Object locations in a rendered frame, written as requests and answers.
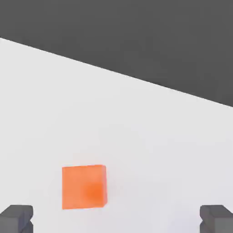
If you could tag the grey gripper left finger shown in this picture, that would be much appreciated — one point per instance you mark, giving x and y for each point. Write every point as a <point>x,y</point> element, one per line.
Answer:
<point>14,218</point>

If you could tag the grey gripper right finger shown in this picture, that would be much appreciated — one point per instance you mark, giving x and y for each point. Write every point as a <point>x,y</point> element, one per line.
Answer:
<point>217,219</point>

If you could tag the small orange cube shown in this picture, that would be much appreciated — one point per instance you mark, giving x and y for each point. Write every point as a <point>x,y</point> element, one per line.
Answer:
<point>83,187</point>

